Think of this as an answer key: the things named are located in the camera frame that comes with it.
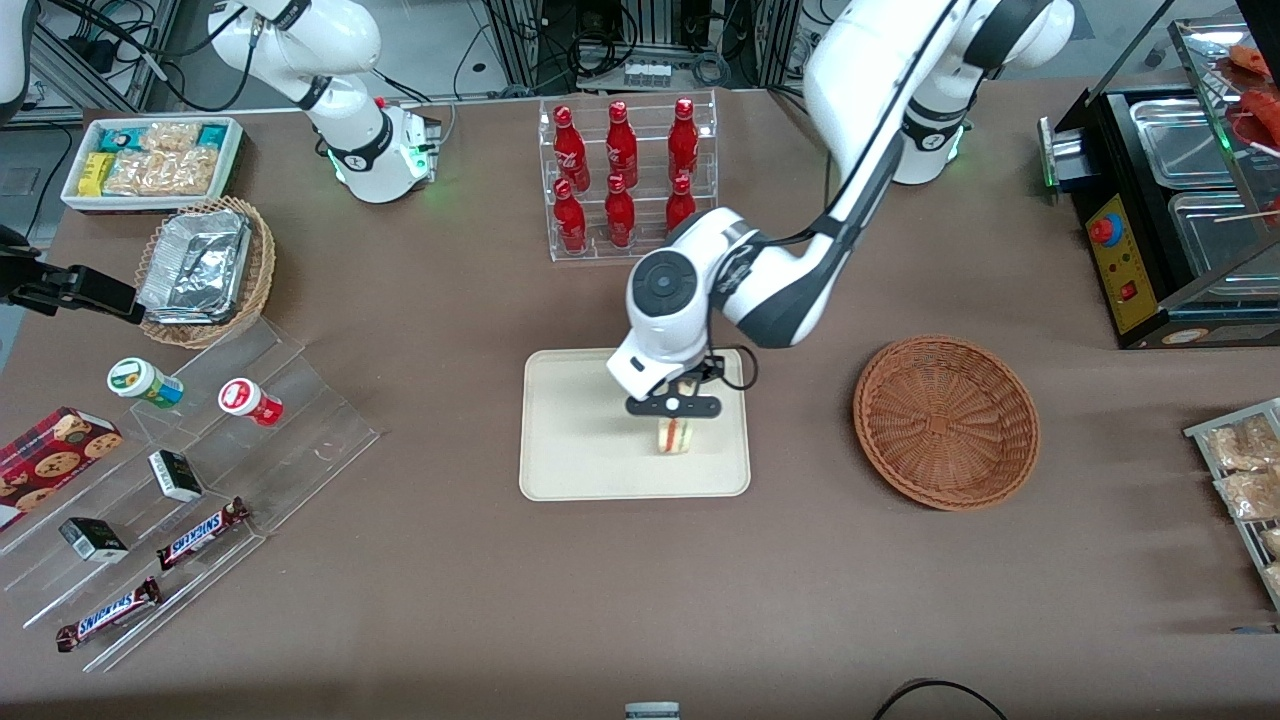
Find Snickers chocolate bar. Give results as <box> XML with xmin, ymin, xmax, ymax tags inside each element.
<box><xmin>156</xmin><ymin>497</ymin><xmax>251</xmax><ymax>572</ymax></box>
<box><xmin>55</xmin><ymin>577</ymin><xmax>164</xmax><ymax>653</ymax></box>

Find clear acrylic stepped display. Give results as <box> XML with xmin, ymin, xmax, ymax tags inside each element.
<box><xmin>0</xmin><ymin>313</ymin><xmax>382</xmax><ymax>674</ymax></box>

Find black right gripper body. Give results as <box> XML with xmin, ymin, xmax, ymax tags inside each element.
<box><xmin>0</xmin><ymin>224</ymin><xmax>47</xmax><ymax>307</ymax></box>

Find cream plastic tray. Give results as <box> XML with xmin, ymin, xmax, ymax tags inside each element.
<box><xmin>519</xmin><ymin>347</ymin><xmax>752</xmax><ymax>502</ymax></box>

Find black cable loop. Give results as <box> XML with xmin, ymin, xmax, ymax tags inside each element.
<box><xmin>871</xmin><ymin>679</ymin><xmax>1008</xmax><ymax>720</ymax></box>

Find red cola bottle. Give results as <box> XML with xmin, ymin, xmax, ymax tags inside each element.
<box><xmin>665</xmin><ymin>175</ymin><xmax>698</xmax><ymax>236</ymax></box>
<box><xmin>604</xmin><ymin>173</ymin><xmax>637</xmax><ymax>248</ymax></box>
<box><xmin>553</xmin><ymin>105</ymin><xmax>591</xmax><ymax>193</ymax></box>
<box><xmin>668</xmin><ymin>97</ymin><xmax>700</xmax><ymax>181</ymax></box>
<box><xmin>553</xmin><ymin>179</ymin><xmax>588</xmax><ymax>253</ymax></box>
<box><xmin>605</xmin><ymin>100</ymin><xmax>639</xmax><ymax>189</ymax></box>

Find white cup with red lid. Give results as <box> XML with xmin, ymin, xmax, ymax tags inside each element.
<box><xmin>218</xmin><ymin>377</ymin><xmax>284</xmax><ymax>428</ymax></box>

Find round brown wicker basket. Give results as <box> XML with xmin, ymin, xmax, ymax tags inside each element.
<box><xmin>853</xmin><ymin>335</ymin><xmax>1041</xmax><ymax>512</ymax></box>

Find white plastic snack bin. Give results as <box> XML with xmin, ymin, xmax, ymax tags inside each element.
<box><xmin>60</xmin><ymin>116</ymin><xmax>247</xmax><ymax>215</ymax></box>

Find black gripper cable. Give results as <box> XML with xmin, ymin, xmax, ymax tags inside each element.
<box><xmin>698</xmin><ymin>346</ymin><xmax>759</xmax><ymax>393</ymax></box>

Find steel warmer pan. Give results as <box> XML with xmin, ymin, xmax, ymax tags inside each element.
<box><xmin>1128</xmin><ymin>97</ymin><xmax>1241</xmax><ymax>191</ymax></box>
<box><xmin>1168</xmin><ymin>190</ymin><xmax>1280</xmax><ymax>279</ymax></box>

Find black food warmer cabinet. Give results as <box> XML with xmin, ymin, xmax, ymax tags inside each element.
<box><xmin>1037</xmin><ymin>15</ymin><xmax>1280</xmax><ymax>350</ymax></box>

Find clear cracker bag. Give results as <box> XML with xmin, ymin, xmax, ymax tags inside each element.
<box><xmin>140</xmin><ymin>121</ymin><xmax>203</xmax><ymax>154</ymax></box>
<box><xmin>102</xmin><ymin>148</ymin><xmax>221</xmax><ymax>198</ymax></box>

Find grey wire snack rack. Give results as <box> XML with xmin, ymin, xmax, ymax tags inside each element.
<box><xmin>1184</xmin><ymin>397</ymin><xmax>1280</xmax><ymax>613</ymax></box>

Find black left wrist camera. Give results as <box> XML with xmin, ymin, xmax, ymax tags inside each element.
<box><xmin>626</xmin><ymin>394</ymin><xmax>722</xmax><ymax>417</ymax></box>

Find small black carton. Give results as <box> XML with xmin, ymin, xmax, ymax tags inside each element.
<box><xmin>58</xmin><ymin>517</ymin><xmax>130</xmax><ymax>564</ymax></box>
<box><xmin>148</xmin><ymin>449</ymin><xmax>205</xmax><ymax>503</ymax></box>

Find clear acrylic bottle rack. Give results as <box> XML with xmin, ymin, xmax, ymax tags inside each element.
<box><xmin>537</xmin><ymin>89</ymin><xmax>721</xmax><ymax>264</ymax></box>

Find tan wicker basket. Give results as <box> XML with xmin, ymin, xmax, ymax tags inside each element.
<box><xmin>134</xmin><ymin>195</ymin><xmax>277</xmax><ymax>350</ymax></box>

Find stack of foil trays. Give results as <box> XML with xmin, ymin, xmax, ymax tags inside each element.
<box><xmin>137</xmin><ymin>209</ymin><xmax>252</xmax><ymax>325</ymax></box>

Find white cup with green lid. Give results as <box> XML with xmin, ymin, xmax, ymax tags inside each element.
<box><xmin>107</xmin><ymin>357</ymin><xmax>186</xmax><ymax>410</ymax></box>

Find red cookie box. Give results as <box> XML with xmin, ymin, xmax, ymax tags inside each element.
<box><xmin>0</xmin><ymin>406</ymin><xmax>124</xmax><ymax>534</ymax></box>

